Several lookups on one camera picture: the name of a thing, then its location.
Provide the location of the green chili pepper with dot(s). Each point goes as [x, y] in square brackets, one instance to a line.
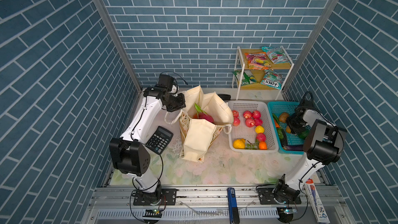
[275, 118]

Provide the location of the pink peach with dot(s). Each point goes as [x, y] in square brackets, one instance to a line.
[261, 137]

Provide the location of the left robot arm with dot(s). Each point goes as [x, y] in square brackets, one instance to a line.
[129, 152]

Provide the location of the black calculator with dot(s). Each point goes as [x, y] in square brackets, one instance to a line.
[160, 140]

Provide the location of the orange in white basket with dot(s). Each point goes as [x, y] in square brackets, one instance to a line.
[262, 145]

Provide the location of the blue black handheld device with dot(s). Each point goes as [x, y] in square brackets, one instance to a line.
[233, 209]

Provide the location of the yellow lemon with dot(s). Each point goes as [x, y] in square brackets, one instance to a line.
[239, 144]

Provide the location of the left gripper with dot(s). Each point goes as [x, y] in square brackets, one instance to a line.
[181, 103]

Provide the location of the teal Fox's candy bag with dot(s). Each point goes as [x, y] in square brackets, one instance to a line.
[272, 79]

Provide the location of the pink snack bag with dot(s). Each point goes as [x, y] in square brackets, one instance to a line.
[258, 61]

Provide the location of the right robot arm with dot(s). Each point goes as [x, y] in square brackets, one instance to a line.
[323, 144]

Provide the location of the green snack bag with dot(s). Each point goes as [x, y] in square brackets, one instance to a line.
[245, 77]

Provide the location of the dark long eggplant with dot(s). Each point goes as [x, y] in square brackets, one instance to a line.
[293, 147]

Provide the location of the pink dragon fruit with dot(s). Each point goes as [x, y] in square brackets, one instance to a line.
[201, 114]

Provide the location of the green grapes bunch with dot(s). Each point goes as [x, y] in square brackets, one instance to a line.
[252, 146]

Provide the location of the red apple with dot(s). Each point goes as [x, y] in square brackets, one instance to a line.
[236, 121]
[235, 113]

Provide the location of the teal candy bag upper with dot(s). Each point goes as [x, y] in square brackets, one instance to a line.
[275, 54]

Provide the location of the small yellow fruit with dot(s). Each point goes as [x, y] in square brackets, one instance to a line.
[259, 129]

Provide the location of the brown potato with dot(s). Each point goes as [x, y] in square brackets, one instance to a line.
[283, 117]

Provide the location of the cream floral tote bag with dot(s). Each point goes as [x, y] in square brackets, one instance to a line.
[197, 135]

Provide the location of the floral table mat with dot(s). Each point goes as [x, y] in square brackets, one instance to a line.
[222, 165]

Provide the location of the red apple right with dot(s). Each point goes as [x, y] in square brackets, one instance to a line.
[235, 113]

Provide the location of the small black box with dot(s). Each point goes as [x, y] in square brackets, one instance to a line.
[225, 97]

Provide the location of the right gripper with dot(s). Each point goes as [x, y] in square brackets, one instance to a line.
[289, 120]

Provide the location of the white wooden shelf rack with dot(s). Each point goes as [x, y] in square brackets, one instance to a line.
[241, 64]

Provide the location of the white plastic basket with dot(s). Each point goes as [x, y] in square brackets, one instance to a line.
[248, 133]

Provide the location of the red apple left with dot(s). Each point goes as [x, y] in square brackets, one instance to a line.
[236, 121]

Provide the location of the teal plastic basket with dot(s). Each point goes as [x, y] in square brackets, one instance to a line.
[277, 108]

